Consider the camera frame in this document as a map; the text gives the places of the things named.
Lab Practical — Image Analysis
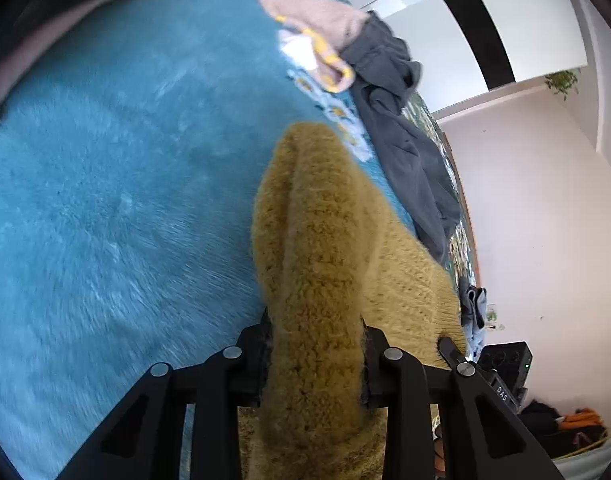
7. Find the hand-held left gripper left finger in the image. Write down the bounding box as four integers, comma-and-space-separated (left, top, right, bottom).
55, 310, 273, 480

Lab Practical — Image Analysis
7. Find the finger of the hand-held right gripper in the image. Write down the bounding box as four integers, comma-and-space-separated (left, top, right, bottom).
437, 336, 463, 367

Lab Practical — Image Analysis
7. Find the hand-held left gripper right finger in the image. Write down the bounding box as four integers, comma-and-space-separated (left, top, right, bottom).
358, 322, 566, 480

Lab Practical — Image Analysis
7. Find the mustard yellow knitted sweater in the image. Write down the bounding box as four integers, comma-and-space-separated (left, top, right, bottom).
235, 121, 469, 480

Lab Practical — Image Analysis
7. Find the light blue puffer jacket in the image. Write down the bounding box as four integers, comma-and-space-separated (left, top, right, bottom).
463, 322, 487, 350

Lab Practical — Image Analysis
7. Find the black box device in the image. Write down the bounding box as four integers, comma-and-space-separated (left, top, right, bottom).
478, 341, 532, 401

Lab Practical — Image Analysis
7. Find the dark cloth pile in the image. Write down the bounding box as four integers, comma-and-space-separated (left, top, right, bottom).
518, 400, 611, 458

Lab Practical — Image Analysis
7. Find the blue cloth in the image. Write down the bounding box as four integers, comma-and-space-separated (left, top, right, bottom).
458, 277, 487, 331

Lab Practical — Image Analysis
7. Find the orange cloth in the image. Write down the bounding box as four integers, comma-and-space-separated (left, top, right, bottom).
559, 408, 602, 431

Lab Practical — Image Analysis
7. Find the dark grey hoodie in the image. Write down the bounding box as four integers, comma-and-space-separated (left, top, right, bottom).
340, 10, 463, 266

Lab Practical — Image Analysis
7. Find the blue patterned plush blanket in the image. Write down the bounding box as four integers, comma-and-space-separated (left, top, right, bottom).
0, 0, 479, 480

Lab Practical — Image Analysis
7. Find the green potted plant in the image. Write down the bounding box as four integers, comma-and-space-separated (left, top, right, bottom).
544, 69, 581, 102

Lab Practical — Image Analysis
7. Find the pink fuzzy sweater yellow trim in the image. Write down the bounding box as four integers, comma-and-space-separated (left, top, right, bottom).
258, 0, 371, 93

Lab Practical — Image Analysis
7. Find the window with black frame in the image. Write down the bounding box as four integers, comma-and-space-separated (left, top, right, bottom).
305, 0, 589, 111

